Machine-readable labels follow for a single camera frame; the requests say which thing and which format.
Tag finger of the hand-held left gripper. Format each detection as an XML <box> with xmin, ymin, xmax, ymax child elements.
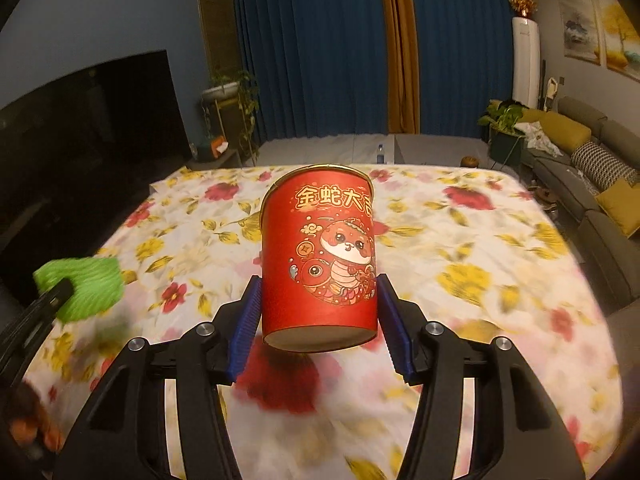
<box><xmin>0</xmin><ymin>281</ymin><xmax>76</xmax><ymax>387</ymax></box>

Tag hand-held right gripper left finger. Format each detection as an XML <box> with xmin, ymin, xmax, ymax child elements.
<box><xmin>51</xmin><ymin>276</ymin><xmax>262</xmax><ymax>480</ymax></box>

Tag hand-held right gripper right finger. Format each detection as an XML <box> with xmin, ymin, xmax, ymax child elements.
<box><xmin>375</xmin><ymin>273</ymin><xmax>584</xmax><ymax>480</ymax></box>

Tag green foam net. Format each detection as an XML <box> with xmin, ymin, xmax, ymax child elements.
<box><xmin>32</xmin><ymin>257</ymin><xmax>124</xmax><ymax>324</ymax></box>

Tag red paper cup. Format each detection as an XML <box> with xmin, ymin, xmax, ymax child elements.
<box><xmin>259</xmin><ymin>163</ymin><xmax>379</xmax><ymax>352</ymax></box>

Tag floral tablecloth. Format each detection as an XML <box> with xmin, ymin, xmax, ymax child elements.
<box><xmin>22</xmin><ymin>162</ymin><xmax>626</xmax><ymax>480</ymax></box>

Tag black television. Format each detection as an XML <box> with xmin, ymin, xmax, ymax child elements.
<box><xmin>0</xmin><ymin>49</ymin><xmax>189</xmax><ymax>288</ymax></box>

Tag grey sectional sofa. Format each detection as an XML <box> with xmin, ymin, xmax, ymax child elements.
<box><xmin>519</xmin><ymin>97</ymin><xmax>640</xmax><ymax>312</ymax></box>

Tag potted green plant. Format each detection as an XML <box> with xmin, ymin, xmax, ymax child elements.
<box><xmin>477</xmin><ymin>99</ymin><xmax>527</xmax><ymax>171</ymax></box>

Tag trailing plant on stand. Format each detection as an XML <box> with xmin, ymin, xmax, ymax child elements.
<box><xmin>199</xmin><ymin>67</ymin><xmax>262</xmax><ymax>167</ymax></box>

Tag white clothes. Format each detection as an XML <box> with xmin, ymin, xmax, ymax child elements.
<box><xmin>519</xmin><ymin>120</ymin><xmax>566</xmax><ymax>156</ymax></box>

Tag yellow square pillow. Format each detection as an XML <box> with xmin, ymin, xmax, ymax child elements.
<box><xmin>594</xmin><ymin>177</ymin><xmax>640</xmax><ymax>239</ymax></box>

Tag yellow long pillow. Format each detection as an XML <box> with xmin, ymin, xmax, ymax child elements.
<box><xmin>529</xmin><ymin>107</ymin><xmax>592</xmax><ymax>149</ymax></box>

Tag black white patterned pillow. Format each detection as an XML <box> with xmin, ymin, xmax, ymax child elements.
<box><xmin>569</xmin><ymin>140</ymin><xmax>639</xmax><ymax>189</ymax></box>

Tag orange curtain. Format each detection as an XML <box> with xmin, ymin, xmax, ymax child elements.
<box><xmin>377</xmin><ymin>0</ymin><xmax>421</xmax><ymax>134</ymax></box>

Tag white stick vacuum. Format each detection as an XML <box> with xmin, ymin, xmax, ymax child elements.
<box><xmin>542</xmin><ymin>59</ymin><xmax>561</xmax><ymax>111</ymax></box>

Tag blue curtain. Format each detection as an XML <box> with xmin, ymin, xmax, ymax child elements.
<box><xmin>232</xmin><ymin>0</ymin><xmax>389</xmax><ymax>141</ymax></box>
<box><xmin>409</xmin><ymin>0</ymin><xmax>527</xmax><ymax>139</ymax></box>

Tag white standing air conditioner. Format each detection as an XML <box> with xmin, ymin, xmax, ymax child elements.
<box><xmin>510</xmin><ymin>16</ymin><xmax>542</xmax><ymax>107</ymax></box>

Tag grey landscape painting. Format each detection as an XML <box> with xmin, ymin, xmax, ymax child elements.
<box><xmin>557</xmin><ymin>0</ymin><xmax>601</xmax><ymax>64</ymax></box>

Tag sailboat painting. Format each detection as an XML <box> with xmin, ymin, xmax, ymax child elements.
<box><xmin>597</xmin><ymin>0</ymin><xmax>640</xmax><ymax>82</ymax></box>

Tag wooden wall panel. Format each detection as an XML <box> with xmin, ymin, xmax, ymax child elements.
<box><xmin>197</xmin><ymin>0</ymin><xmax>236</xmax><ymax>142</ymax></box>

